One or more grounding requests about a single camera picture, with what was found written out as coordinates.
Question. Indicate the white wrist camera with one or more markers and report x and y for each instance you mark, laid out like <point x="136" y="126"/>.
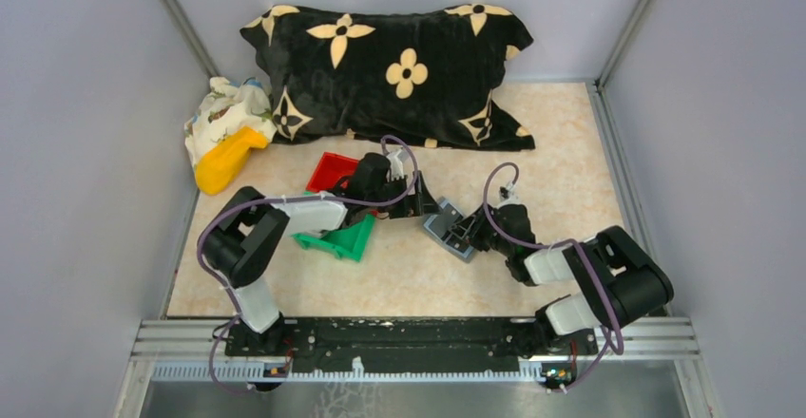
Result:
<point x="397" y="160"/>
<point x="507" y="196"/>

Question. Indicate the green plastic bin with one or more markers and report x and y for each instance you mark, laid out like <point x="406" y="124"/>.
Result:
<point x="349" y="243"/>

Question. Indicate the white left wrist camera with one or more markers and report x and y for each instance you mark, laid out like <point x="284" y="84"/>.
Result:
<point x="397" y="160"/>

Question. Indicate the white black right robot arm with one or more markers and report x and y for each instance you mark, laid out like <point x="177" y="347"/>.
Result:
<point x="618" y="281"/>

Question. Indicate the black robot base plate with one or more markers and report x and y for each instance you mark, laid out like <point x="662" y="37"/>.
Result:
<point x="434" y="346"/>

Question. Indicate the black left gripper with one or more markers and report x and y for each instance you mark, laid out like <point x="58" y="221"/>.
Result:
<point x="424" y="201"/>

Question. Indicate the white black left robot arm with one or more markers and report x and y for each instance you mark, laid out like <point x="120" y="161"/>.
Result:
<point x="237" y="246"/>

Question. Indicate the black floral pillow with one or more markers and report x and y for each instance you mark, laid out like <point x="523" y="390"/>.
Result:
<point x="426" y="78"/>

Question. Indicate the red plastic bin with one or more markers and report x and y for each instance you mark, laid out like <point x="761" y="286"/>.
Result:
<point x="329" y="170"/>

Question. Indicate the yellow and white cloth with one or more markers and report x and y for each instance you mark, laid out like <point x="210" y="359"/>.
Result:
<point x="231" y="121"/>

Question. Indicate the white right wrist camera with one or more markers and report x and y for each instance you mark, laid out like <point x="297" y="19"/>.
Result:
<point x="507" y="196"/>

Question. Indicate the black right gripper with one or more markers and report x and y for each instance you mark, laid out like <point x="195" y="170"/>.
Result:
<point x="479" y="219"/>

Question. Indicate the aluminium frame rail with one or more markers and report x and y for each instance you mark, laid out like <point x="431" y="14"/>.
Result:
<point x="193" y="349"/>

